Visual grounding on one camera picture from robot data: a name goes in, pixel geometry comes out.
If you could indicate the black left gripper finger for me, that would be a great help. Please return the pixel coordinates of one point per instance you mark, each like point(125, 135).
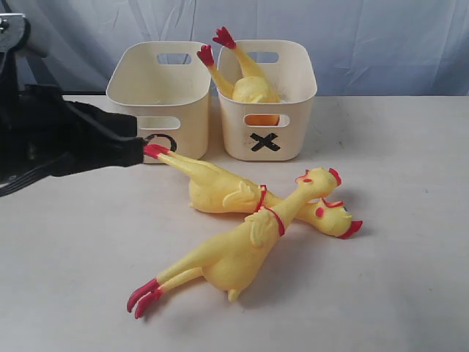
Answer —
point(101, 154)
point(122, 125)

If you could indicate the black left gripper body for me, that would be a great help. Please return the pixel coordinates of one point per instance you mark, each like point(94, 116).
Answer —
point(35, 129)

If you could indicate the yellow rubber chicken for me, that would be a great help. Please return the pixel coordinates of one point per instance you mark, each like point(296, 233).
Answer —
point(213, 189)
point(230, 260)

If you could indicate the headless yellow rubber chicken body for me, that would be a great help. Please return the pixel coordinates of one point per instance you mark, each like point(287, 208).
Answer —
point(253, 87)

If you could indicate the yellow chicken neck with squeaker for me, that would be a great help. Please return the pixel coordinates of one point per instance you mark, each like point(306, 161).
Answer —
point(262, 119)

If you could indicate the cream bin with circle mark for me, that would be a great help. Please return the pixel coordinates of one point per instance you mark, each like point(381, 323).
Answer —
point(166, 87)

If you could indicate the cream bin with cross mark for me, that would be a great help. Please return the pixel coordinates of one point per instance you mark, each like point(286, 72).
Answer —
point(293, 78)

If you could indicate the white backdrop curtain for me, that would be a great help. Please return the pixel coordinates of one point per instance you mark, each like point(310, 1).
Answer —
point(356, 47)

